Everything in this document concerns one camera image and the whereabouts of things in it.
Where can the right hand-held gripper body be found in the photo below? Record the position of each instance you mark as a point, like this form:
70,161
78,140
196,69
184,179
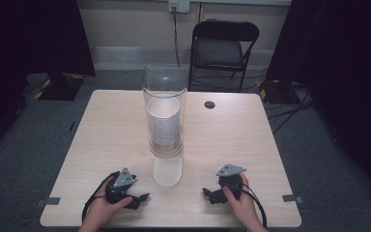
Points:
230,180

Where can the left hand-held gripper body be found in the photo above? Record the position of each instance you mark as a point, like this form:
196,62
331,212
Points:
121,180

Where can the single white paper cup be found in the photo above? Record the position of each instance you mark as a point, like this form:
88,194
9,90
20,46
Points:
167,172

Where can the clear plastic cup dispenser tube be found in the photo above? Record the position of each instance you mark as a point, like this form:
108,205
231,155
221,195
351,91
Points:
165,83

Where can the person's right hand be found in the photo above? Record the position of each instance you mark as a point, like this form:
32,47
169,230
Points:
244,206

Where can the person's left hand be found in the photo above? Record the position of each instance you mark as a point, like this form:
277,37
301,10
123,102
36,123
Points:
101,208

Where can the grey tape strip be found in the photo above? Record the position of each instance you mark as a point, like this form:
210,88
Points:
291,198
49,201

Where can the stack of white paper cups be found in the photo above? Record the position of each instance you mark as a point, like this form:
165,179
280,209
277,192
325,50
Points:
164,121

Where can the black table grommet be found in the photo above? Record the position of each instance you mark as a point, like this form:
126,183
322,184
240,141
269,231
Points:
209,104

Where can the black stand base yellow tape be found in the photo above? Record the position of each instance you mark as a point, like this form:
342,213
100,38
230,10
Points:
61,87
278,92

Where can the black folding chair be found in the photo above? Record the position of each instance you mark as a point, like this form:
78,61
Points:
219,50

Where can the black curtain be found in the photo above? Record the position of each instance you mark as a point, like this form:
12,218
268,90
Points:
344,64
29,48

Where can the white wall outlet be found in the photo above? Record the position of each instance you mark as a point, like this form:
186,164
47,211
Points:
179,5

